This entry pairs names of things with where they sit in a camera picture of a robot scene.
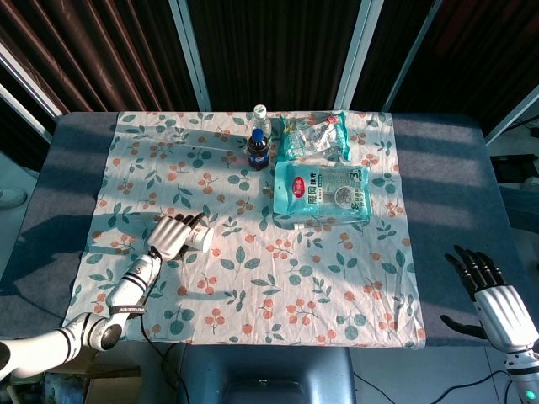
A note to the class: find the teal clear snack bag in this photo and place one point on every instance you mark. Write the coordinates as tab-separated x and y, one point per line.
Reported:
316	136

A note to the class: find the cola bottle blue label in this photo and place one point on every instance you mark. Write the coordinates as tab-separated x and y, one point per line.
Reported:
257	153

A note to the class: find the dark brown curtain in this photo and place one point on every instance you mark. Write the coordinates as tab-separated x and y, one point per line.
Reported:
476	50
273	50
97	54

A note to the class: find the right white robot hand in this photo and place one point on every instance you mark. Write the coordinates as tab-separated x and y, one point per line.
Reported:
503	315

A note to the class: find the white paper cup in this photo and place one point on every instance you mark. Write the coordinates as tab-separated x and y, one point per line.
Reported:
202	240

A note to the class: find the clear tube white cap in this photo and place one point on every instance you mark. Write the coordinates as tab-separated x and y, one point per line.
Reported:
303	226

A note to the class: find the floral print tablecloth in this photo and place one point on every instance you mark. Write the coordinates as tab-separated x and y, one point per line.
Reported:
273	269

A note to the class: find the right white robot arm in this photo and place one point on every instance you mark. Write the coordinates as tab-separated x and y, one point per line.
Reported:
524	374

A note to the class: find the black box device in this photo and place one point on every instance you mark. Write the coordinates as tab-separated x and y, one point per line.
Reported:
511	166

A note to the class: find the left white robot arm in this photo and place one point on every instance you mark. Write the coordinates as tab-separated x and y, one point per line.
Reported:
126	290

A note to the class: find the clear water bottle white cap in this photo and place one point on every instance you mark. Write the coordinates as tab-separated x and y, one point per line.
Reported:
263	122

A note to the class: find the teal dishcloth package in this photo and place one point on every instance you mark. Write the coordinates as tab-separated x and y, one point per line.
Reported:
322	191

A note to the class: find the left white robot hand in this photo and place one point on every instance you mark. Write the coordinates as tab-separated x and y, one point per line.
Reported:
168	237

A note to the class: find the white shoe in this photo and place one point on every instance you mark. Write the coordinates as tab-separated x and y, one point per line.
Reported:
12	197

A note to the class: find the blue robot torso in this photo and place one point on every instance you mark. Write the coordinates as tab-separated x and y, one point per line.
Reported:
265	374

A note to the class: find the white window frame post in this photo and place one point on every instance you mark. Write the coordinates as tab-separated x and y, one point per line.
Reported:
511	113
358	54
25	88
191	54
410	59

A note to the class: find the brown cardboard box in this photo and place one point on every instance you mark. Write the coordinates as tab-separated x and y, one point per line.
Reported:
109	383

